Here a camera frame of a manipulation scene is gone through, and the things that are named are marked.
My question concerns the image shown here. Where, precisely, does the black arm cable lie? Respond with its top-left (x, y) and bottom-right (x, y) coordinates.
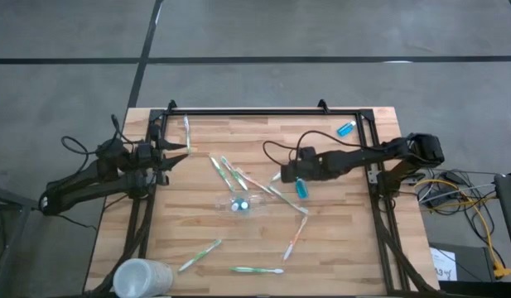
top-left (262, 130), bottom-right (383, 167)
top-left (60, 113), bottom-right (134, 167)

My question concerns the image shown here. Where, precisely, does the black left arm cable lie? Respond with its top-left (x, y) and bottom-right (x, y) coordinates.
top-left (60, 113), bottom-right (134, 167)

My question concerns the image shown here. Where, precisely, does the grey metal mounting plate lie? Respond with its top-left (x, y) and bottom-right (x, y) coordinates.
top-left (366, 167), bottom-right (383, 185)

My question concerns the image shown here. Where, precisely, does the black power adapter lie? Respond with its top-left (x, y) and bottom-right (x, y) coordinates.
top-left (422, 192), bottom-right (449, 208)

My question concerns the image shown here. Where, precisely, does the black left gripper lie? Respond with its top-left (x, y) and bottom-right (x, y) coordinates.
top-left (133, 138), bottom-right (190, 171)

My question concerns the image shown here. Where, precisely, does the black floor case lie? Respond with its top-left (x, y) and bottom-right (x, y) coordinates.
top-left (427, 242), bottom-right (499, 283)

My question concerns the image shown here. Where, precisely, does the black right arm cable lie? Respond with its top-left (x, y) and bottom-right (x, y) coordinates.
top-left (262, 130), bottom-right (383, 167)

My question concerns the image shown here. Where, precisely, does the black aluminium table frame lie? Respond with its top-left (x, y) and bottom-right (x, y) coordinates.
top-left (83, 106), bottom-right (445, 298)

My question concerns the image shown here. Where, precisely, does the yellow cable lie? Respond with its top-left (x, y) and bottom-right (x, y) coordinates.
top-left (414, 177), bottom-right (511, 279)

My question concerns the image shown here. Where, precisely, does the grey metal stand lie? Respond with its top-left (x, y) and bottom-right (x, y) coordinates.
top-left (0, 180), bottom-right (57, 298)

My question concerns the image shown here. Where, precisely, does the clear acrylic organizer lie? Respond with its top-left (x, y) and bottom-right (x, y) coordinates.
top-left (215, 193), bottom-right (269, 217)

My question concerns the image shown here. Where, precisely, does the white paper sheet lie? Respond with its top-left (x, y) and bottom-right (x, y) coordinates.
top-left (429, 247), bottom-right (459, 282)

